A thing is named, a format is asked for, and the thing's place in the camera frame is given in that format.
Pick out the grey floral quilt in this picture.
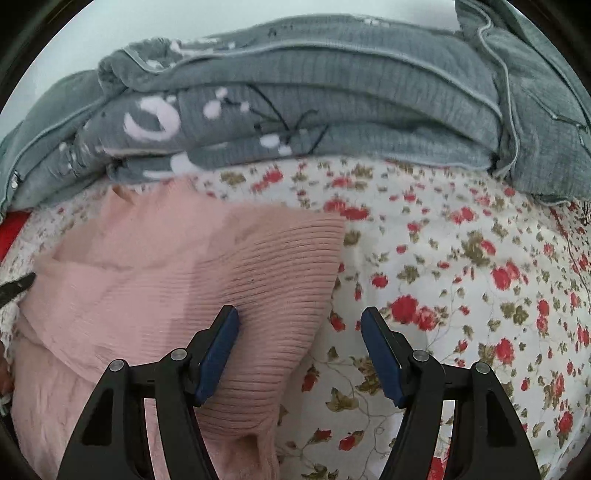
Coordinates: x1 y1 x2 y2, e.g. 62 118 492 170
1 1 590 212

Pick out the pink knit sweater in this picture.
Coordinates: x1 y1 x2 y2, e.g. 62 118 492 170
12 179 345 479

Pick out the floral bed sheet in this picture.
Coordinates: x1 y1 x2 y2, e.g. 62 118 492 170
0 156 591 480

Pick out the red cloth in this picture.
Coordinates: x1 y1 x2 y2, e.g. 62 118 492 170
0 212 30 261

